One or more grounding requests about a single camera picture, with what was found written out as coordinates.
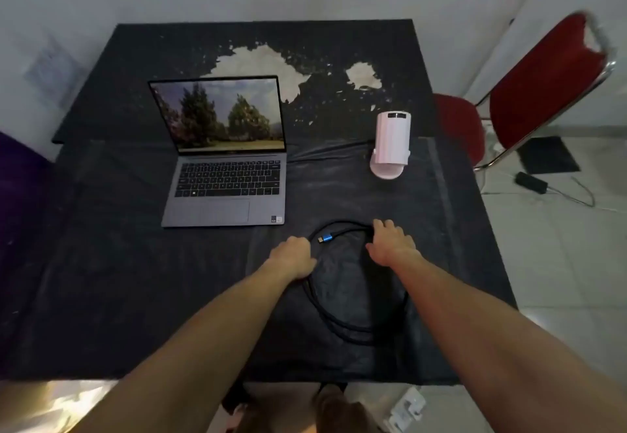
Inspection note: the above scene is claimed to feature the purple fabric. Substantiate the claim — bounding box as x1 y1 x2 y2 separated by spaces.
0 131 54 272

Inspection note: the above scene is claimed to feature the person's right leg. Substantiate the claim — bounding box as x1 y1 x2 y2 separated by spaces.
312 382 374 433

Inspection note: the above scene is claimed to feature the person's left forearm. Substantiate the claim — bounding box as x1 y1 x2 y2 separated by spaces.
68 256 306 433

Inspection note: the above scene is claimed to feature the white mini projector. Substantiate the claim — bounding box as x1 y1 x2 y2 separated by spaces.
368 109 412 181

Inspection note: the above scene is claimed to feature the thin white cable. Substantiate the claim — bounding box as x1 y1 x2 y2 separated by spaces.
477 121 627 214

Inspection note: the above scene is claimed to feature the person's left hand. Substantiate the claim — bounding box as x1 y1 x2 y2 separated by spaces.
268 235 318 282

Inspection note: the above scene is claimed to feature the white power strip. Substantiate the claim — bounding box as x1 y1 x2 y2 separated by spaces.
384 387 427 433

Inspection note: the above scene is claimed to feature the person's right hand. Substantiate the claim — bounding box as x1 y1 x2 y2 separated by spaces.
364 218 424 268

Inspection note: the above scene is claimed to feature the grey laptop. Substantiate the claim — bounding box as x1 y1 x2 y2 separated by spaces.
148 74 288 228

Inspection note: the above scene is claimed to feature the black cable with blue connectors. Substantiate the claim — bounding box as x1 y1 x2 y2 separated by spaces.
299 220 410 346

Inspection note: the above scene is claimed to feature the red chair with metal frame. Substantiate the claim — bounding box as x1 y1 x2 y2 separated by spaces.
433 9 618 174

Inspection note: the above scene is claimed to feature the paper note on wall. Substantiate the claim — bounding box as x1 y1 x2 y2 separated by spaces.
23 38 83 106

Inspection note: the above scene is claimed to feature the black floor mat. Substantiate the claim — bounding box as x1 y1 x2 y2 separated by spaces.
516 136 582 175

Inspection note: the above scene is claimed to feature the person's right forearm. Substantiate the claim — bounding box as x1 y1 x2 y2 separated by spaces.
385 253 627 433

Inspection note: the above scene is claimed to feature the thin dark adapter cable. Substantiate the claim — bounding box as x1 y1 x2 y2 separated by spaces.
546 176 596 209

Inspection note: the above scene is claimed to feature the black power adapter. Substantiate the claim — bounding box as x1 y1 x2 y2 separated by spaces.
514 171 549 195

